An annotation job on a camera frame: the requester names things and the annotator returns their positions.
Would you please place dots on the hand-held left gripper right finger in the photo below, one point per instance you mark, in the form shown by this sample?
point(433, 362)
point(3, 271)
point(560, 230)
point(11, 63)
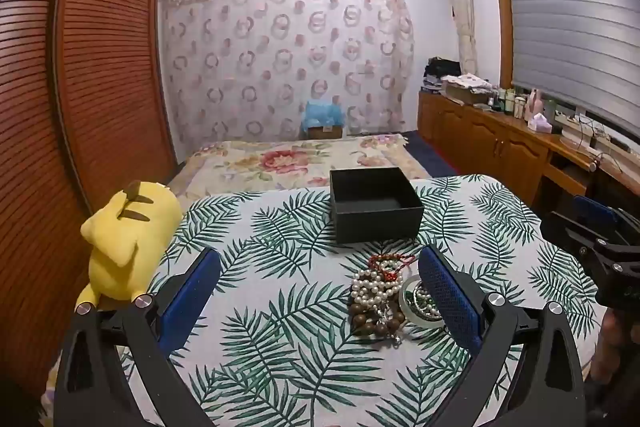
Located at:
point(447, 297)

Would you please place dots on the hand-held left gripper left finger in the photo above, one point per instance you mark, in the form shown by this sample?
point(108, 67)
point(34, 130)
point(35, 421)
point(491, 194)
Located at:
point(192, 292)

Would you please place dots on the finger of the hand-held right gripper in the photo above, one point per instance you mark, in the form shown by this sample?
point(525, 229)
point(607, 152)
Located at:
point(570, 229)
point(595, 208)

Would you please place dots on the pale jade bangle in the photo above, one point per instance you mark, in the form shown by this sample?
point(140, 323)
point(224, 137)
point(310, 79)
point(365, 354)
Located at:
point(406, 307)

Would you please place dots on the black square box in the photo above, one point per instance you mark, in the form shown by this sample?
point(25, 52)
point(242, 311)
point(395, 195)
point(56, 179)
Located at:
point(375, 222)

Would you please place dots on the person's right hand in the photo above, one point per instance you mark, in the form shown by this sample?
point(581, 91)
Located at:
point(617, 342)

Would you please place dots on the yellow plush toy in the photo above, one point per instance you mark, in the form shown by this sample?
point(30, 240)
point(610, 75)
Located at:
point(130, 232)

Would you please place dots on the white power strip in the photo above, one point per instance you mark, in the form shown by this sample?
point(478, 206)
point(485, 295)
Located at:
point(575, 121)

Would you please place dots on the leaf print tablecloth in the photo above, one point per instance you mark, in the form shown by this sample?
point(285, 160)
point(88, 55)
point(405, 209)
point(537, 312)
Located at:
point(280, 257)

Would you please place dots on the pink tissue box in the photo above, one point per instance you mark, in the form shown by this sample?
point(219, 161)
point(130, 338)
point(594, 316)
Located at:
point(540, 123)

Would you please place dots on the pink figurine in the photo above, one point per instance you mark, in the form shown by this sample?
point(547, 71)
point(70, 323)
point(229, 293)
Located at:
point(536, 102)

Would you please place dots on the white bottle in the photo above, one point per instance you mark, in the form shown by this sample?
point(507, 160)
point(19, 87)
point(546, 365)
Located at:
point(520, 107)

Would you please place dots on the wooden side cabinet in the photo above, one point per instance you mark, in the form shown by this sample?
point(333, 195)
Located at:
point(480, 132)

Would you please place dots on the green bottle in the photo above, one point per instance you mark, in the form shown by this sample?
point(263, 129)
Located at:
point(510, 99)

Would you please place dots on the floral bedspread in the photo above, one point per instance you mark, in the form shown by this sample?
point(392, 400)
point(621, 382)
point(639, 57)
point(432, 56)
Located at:
point(280, 159)

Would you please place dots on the white patterned cloth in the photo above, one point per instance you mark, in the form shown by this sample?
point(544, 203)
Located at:
point(467, 81)

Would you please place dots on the grey window blind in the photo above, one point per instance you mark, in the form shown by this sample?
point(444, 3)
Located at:
point(565, 17)

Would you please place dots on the stack of dark clothes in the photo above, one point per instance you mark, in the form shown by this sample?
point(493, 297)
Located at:
point(442, 69)

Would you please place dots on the small cardboard box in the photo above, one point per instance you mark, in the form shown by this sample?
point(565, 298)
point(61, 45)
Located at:
point(325, 132)

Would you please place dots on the blue plastic bag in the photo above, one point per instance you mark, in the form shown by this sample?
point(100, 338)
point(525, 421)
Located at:
point(322, 112)

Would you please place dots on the circle print curtain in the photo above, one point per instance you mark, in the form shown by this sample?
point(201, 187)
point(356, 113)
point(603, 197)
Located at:
point(260, 57)

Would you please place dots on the wooden louvered wardrobe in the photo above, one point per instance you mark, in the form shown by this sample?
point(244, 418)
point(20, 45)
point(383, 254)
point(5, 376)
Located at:
point(100, 57)

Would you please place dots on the wooden window frame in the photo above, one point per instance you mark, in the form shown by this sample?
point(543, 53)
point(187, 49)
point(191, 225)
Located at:
point(502, 17)

